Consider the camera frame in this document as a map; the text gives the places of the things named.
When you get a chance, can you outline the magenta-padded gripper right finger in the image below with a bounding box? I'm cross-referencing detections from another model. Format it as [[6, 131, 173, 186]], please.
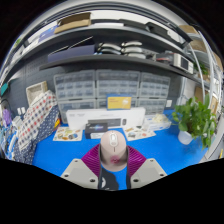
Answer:
[[126, 145, 168, 190]]

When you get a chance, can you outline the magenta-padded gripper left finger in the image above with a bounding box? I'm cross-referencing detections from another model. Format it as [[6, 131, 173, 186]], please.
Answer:
[[60, 143, 103, 190]]

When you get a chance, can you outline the beige computer mouse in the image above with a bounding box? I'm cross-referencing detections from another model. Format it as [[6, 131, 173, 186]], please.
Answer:
[[99, 129, 129, 173]]

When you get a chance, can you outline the colourful sticker sheet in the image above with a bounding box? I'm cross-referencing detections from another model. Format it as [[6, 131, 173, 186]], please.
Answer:
[[52, 126, 83, 142], [123, 126, 157, 142]]

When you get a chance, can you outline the small black box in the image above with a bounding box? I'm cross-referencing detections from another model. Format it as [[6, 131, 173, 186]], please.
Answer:
[[84, 122, 109, 140]]

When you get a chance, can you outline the navy dotted fabric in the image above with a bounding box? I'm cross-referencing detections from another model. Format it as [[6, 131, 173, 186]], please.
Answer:
[[13, 104, 62, 165]]

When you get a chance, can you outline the white keyboard box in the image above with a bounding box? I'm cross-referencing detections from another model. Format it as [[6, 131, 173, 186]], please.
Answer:
[[65, 107, 147, 131]]

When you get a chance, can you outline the white dotted fabric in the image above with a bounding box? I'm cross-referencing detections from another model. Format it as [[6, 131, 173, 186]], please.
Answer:
[[18, 89, 58, 151]]

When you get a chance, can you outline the green potted plant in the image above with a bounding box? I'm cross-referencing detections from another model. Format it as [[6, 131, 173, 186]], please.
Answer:
[[172, 94, 218, 149]]

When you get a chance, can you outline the yellow card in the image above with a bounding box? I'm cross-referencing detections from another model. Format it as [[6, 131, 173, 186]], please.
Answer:
[[106, 95, 133, 111]]

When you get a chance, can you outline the grey plastic drawer cabinet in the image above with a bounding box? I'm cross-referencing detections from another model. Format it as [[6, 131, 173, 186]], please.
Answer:
[[95, 69, 142, 109], [53, 70, 98, 119], [139, 71, 172, 116]]

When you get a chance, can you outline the white woven basket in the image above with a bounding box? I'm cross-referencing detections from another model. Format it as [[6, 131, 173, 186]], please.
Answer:
[[25, 80, 49, 104]]

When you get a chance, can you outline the dark wall shelf unit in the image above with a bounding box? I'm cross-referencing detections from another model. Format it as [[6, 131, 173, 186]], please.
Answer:
[[6, 9, 214, 88]]

